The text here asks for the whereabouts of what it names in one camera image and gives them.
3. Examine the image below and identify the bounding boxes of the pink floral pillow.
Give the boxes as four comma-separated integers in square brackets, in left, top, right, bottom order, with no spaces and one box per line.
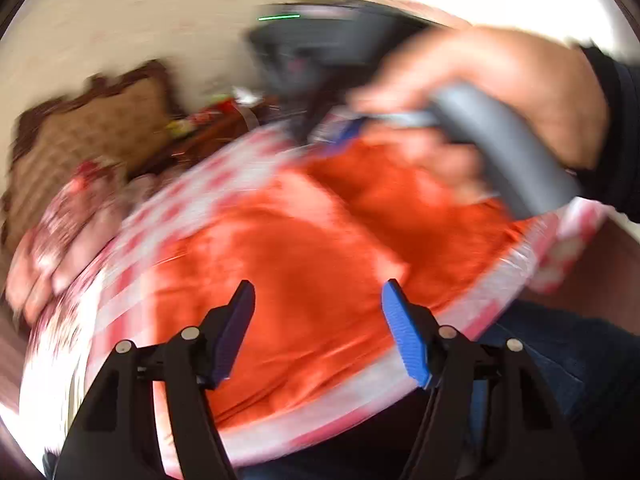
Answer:
[5,230,96,323]

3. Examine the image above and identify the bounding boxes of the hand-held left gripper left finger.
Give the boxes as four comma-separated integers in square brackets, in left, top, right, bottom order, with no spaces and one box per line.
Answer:
[52,280,256,480]

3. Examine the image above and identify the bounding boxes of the carved wooden nightstand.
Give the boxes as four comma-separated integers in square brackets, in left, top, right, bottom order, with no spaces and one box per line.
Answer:
[130,102,263,176]

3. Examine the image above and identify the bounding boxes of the orange pants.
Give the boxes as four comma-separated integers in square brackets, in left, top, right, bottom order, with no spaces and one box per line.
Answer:
[150,142,538,431]

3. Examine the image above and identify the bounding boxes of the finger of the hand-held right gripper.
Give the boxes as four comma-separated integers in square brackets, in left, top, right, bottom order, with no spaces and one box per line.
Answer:
[310,110,372,157]

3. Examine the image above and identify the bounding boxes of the pink white checked tablecloth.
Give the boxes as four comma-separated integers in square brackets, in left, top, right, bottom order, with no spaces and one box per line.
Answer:
[82,115,608,468]

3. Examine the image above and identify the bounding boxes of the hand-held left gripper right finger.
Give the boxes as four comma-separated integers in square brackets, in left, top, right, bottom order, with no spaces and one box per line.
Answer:
[381,278,586,480]

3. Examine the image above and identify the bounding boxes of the tufted carved wooden headboard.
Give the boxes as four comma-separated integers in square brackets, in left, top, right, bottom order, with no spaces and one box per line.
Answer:
[2,60,173,241]

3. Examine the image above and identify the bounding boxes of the floral bedspread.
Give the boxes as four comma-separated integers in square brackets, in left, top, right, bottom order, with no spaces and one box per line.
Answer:
[20,260,108,466]

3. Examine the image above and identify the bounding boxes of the person's right hand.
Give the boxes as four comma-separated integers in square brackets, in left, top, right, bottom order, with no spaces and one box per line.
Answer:
[347,25,608,206]

